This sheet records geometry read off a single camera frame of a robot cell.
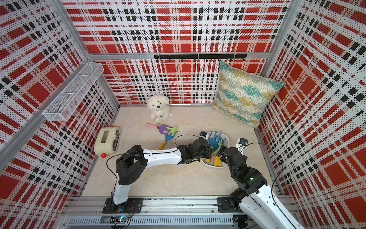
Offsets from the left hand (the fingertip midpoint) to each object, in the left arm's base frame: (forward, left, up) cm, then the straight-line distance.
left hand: (213, 149), depth 85 cm
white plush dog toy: (+31, +37, +9) cm, 49 cm away
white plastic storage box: (+8, -10, -8) cm, 15 cm away
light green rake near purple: (+18, +27, -6) cm, 33 cm away
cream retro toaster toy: (+6, +67, +2) cm, 67 cm away
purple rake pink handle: (+21, +36, -7) cm, 42 cm away
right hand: (-5, -7, +10) cm, 13 cm away
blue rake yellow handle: (+13, +31, -7) cm, 34 cm away
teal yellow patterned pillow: (+30, -20, +17) cm, 40 cm away
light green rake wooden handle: (-6, +1, +5) cm, 7 cm away
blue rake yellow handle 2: (-4, -3, -6) cm, 8 cm away
